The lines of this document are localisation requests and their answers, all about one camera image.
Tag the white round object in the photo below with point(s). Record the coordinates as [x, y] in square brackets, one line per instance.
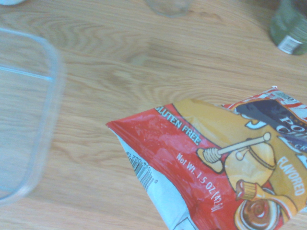
[10, 1]

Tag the red and yellow chip bag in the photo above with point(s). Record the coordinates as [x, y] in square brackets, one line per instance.
[216, 167]

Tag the clear drinking glass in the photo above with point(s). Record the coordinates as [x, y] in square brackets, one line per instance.
[168, 7]

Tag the green glass bottle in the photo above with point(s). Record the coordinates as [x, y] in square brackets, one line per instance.
[291, 28]

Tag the clear plastic container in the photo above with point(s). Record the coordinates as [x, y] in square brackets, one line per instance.
[26, 115]

